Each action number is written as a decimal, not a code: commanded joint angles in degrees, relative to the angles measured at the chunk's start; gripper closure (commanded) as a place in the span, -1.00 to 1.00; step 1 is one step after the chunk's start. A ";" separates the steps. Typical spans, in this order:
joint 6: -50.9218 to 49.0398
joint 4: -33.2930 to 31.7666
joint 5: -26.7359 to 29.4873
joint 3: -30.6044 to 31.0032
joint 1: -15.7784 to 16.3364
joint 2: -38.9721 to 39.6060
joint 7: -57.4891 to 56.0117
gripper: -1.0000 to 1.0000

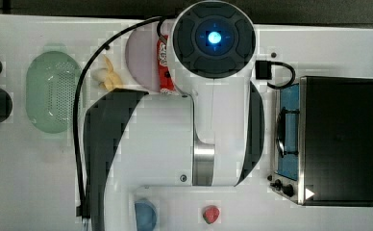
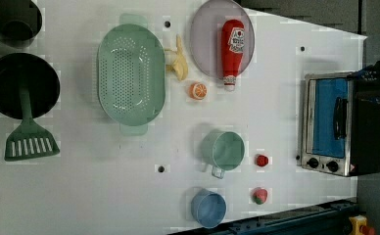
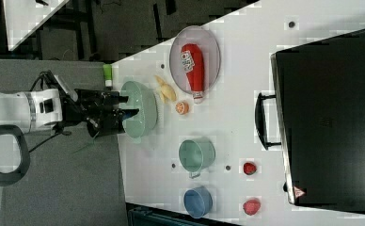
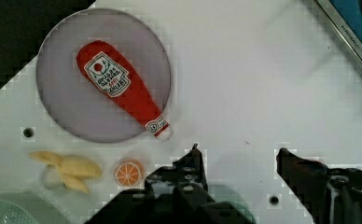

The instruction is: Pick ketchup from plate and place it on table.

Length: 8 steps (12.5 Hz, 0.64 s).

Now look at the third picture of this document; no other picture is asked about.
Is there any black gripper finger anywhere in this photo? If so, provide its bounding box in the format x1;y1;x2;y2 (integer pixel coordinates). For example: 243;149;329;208
120;109;139;121
119;96;129;103

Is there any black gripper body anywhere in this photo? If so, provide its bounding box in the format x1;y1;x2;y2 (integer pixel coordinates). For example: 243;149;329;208
62;89;124;137

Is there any red plush ketchup bottle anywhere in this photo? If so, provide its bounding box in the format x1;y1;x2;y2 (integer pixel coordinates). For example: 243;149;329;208
181;43;204;104

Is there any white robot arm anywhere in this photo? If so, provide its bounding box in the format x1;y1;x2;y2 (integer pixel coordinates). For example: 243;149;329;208
0;89;139;137

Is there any grey round plate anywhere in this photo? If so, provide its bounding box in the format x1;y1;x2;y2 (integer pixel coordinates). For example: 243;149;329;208
169;26;221;94

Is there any green perforated colander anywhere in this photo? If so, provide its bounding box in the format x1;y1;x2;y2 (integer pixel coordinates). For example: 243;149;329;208
119;81;158;139

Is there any green marker bottle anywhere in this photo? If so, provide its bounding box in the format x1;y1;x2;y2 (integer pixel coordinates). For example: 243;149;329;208
103;64;113;88

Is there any yellow plush banana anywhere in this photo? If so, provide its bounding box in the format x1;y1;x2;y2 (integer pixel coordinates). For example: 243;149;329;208
155;75;177;104

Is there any orange slice toy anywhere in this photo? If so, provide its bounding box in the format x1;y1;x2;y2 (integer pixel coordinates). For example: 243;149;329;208
175;101;189;115

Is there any blue cup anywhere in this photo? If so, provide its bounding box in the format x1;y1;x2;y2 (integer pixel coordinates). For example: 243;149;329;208
183;186;213;218

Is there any dark red strawberry toy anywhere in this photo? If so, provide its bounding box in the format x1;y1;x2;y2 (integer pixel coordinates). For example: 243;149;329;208
243;162;257;175

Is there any pink strawberry toy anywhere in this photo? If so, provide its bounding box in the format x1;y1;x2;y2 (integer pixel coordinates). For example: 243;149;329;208
243;199;262;216

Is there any black toaster oven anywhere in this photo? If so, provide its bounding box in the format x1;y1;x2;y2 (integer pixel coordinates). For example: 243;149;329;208
270;29;365;215

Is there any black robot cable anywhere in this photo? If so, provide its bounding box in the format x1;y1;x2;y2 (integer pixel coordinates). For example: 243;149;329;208
28;70;78;153

